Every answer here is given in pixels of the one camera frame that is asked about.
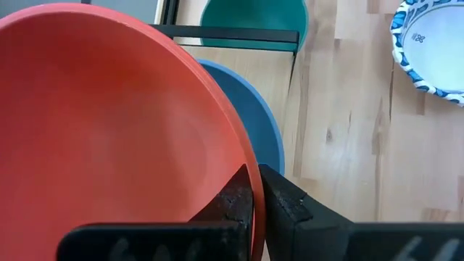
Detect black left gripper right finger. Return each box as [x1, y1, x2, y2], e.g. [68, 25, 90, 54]
[257, 163, 464, 261]

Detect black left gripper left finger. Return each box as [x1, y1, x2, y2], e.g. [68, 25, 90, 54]
[57, 163, 254, 261]

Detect red plastic bowl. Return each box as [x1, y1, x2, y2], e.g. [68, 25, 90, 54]
[0, 2, 268, 261]

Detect blue patterned paper bowl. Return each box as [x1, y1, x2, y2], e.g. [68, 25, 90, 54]
[389, 0, 464, 108]

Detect wooden shelf with black frame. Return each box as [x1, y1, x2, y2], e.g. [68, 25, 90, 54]
[150, 0, 302, 120]

